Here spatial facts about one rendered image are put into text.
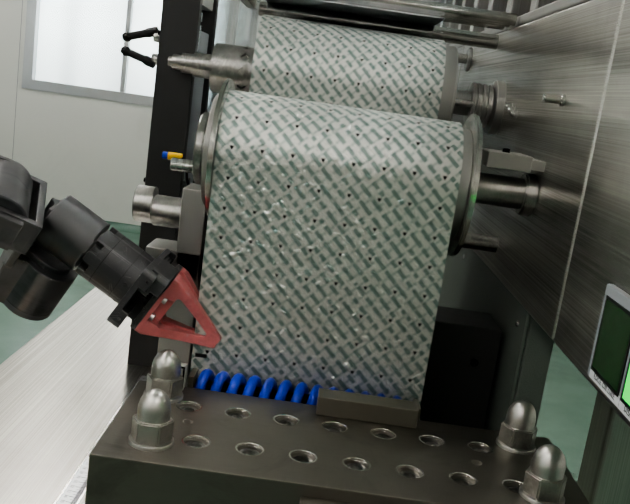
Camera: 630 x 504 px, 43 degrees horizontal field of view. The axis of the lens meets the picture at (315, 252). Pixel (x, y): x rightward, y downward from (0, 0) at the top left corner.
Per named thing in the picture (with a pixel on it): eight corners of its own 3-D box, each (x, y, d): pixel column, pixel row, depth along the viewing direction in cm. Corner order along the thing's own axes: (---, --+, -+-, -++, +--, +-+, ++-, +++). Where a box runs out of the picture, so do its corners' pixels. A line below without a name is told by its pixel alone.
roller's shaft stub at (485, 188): (458, 203, 85) (465, 162, 84) (523, 213, 85) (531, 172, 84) (465, 209, 80) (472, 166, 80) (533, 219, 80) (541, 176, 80)
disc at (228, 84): (221, 204, 91) (235, 74, 87) (225, 205, 91) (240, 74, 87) (199, 237, 77) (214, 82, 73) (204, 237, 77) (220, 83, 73)
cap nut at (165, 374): (148, 385, 75) (153, 340, 75) (186, 391, 75) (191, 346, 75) (139, 400, 72) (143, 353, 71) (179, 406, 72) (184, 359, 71)
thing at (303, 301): (189, 384, 81) (209, 206, 77) (417, 416, 81) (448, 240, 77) (188, 386, 80) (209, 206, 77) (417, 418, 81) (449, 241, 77)
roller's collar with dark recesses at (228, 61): (214, 91, 109) (219, 43, 107) (257, 98, 109) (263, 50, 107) (207, 91, 102) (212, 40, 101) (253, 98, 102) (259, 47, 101)
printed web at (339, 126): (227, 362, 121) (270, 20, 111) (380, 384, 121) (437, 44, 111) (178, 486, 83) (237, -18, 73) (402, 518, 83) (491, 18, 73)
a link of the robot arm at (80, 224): (43, 198, 74) (70, 181, 79) (9, 251, 76) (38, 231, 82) (103, 244, 75) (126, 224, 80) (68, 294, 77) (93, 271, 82)
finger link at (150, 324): (193, 376, 78) (116, 318, 77) (205, 353, 85) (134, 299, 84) (235, 324, 77) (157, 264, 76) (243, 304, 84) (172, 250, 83)
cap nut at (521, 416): (492, 434, 76) (500, 390, 75) (530, 439, 76) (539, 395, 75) (499, 451, 72) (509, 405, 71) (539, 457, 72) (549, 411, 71)
